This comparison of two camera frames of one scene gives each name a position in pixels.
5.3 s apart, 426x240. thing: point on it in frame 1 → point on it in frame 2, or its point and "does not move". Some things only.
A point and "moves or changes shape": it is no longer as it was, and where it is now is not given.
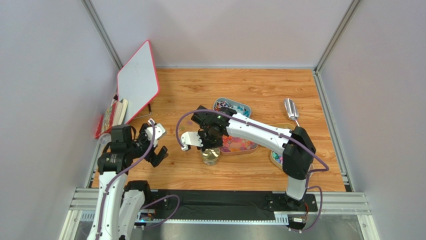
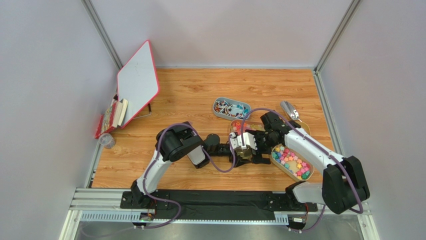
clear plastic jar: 210,157 moves or changes shape
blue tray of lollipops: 240,108 does not move
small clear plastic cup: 105,138 does not move
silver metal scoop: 292,109 moves or changes shape
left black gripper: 154,159 → 238,162
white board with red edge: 138,82 does not move
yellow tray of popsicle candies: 283,125 moves or changes shape
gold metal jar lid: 211,153 moves or changes shape
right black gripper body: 209,138 → 266,137
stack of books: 115,115 does not move
